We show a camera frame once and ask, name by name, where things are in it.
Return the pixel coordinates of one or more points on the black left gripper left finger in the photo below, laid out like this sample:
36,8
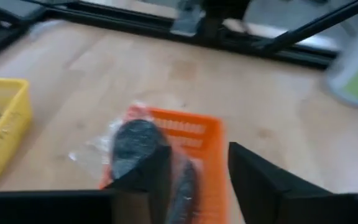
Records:
151,174

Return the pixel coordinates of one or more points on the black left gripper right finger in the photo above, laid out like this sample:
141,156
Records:
275,199

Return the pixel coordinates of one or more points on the bagged black bath sponge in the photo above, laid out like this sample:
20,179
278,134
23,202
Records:
182,193
135,140

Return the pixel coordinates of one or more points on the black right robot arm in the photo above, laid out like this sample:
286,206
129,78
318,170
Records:
219,12

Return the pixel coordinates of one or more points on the orange plastic basket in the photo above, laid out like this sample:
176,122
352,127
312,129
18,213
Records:
204,155

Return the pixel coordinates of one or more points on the yellow plastic basket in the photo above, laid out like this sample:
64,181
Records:
8,133

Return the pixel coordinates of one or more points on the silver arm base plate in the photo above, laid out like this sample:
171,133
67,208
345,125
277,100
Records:
186,23

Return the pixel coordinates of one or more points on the black aluminium table frame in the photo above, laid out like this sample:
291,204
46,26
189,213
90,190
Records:
120,17

